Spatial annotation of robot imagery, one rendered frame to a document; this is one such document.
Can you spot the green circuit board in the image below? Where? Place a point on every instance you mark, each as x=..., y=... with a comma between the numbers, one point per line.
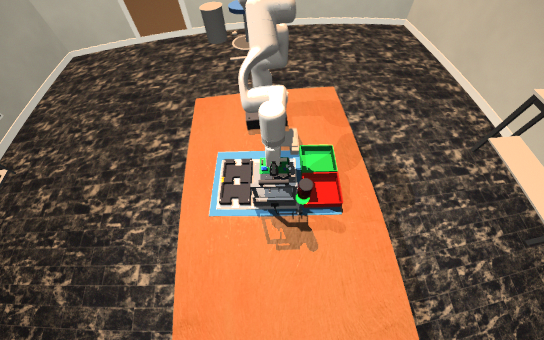
x=283, y=168

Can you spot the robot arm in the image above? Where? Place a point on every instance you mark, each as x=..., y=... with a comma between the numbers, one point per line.
x=264, y=18

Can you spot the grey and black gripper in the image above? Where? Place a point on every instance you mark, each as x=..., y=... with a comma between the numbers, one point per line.
x=272, y=155

